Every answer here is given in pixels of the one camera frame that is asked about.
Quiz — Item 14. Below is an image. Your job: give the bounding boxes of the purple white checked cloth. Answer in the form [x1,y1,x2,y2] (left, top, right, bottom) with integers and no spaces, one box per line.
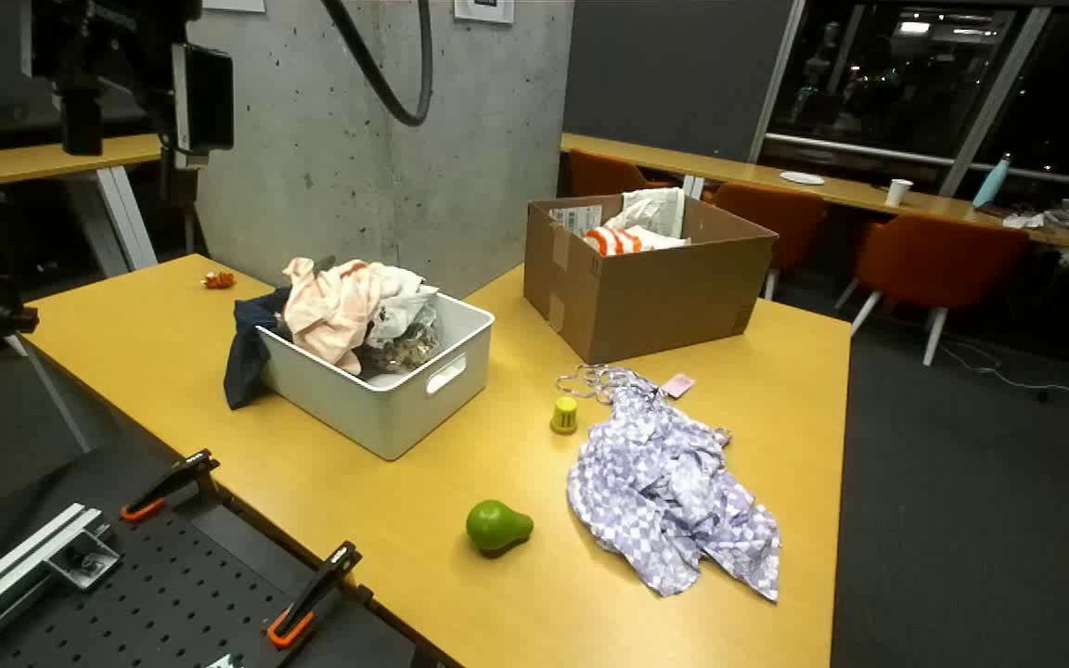
[563,359,788,609]

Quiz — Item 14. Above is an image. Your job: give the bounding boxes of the small yellow container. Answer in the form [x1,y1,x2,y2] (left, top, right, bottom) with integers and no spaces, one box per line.
[544,394,584,437]

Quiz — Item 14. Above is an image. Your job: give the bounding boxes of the red white striped cloth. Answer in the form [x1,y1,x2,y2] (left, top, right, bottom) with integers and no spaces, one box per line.
[580,223,656,260]

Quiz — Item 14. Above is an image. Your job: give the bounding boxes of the pink cloth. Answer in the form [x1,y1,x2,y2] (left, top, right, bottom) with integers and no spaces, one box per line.
[281,251,426,378]

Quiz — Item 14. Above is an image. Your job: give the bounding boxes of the dark blue cloth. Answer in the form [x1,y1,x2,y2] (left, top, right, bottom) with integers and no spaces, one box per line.
[220,285,297,415]

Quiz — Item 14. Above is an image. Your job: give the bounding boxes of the white printed paper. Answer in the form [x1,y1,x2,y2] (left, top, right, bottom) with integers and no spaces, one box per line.
[544,200,609,238]

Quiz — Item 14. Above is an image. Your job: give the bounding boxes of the brown cardboard box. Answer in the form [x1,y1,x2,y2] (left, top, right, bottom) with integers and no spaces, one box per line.
[520,187,782,366]

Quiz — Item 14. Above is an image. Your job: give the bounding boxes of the white plastic bin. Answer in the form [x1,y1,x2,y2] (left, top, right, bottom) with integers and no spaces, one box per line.
[252,289,499,463]

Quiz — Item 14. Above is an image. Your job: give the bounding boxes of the orange chair white legs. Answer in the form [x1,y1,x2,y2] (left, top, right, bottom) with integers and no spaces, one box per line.
[848,212,1041,369]
[707,181,833,302]
[558,149,677,200]

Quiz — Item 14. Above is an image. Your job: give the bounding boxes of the white paper bag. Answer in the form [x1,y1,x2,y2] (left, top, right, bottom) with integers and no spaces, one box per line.
[604,181,694,249]

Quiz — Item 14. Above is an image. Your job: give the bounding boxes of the green pear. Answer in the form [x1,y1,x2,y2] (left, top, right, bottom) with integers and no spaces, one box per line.
[463,497,537,560]

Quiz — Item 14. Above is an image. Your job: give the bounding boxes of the long wooden window desk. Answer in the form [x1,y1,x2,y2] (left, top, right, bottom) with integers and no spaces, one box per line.
[558,129,1069,264]

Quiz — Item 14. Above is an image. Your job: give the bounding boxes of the black orange clamp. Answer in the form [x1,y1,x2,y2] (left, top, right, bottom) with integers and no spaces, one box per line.
[264,538,367,654]
[115,445,221,528]

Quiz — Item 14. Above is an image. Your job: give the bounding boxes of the light blue bottle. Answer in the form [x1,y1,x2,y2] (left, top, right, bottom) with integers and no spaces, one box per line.
[970,149,1017,212]

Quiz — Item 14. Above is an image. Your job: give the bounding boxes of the black perforated board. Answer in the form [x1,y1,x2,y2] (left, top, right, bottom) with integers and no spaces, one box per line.
[0,497,377,668]

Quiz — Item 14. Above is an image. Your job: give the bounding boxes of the wooden desk white legs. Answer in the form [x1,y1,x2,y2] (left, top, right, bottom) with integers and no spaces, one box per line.
[0,129,166,275]

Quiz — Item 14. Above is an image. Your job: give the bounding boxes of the thin floor cable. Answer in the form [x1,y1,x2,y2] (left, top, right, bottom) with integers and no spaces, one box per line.
[940,332,1069,401]

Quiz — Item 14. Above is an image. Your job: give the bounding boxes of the aluminium rail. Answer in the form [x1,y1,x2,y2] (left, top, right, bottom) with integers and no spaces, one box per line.
[0,497,121,644]

